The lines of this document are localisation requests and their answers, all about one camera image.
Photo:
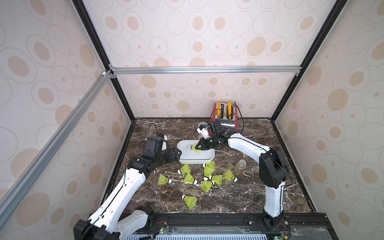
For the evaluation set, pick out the white plastic storage box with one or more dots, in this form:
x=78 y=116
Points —
x=194 y=157

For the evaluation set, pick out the black corner frame post left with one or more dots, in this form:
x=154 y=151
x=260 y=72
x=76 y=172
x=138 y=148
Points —
x=94 y=37

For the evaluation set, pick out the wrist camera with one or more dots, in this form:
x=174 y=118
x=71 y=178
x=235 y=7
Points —
x=155 y=145
x=217 y=128

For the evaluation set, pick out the silver aluminium crossbar back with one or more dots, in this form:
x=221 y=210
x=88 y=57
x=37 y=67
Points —
x=208 y=70

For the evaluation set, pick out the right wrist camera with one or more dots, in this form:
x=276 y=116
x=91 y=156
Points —
x=217 y=128

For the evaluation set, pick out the clear jar with white lid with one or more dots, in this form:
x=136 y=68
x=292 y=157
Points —
x=203 y=130

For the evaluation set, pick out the small jar with grey lid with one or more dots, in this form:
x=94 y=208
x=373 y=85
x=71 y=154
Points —
x=240 y=167

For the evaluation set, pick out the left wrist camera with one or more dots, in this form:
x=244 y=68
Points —
x=155 y=145

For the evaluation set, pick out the black corner frame post right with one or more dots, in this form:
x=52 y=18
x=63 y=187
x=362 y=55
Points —
x=318 y=41

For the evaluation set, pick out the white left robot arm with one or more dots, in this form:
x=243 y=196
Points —
x=105 y=223

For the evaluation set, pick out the silver aluminium crossbar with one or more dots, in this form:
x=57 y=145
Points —
x=22 y=186
x=208 y=70

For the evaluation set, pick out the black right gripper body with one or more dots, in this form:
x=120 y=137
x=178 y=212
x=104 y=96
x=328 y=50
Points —
x=205 y=144

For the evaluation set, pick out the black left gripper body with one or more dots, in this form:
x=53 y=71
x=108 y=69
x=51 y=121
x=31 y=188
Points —
x=166 y=156

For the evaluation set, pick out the red silver toaster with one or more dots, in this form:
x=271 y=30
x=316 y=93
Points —
x=227 y=113

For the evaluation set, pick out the silver aluminium crossbar left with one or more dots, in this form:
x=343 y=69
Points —
x=22 y=186

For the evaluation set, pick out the black corner frame post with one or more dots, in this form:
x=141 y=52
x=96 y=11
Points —
x=94 y=37
x=318 y=41

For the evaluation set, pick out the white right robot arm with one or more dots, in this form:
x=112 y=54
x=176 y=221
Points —
x=273 y=170

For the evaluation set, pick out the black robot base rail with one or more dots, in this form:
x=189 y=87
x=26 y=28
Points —
x=309 y=226

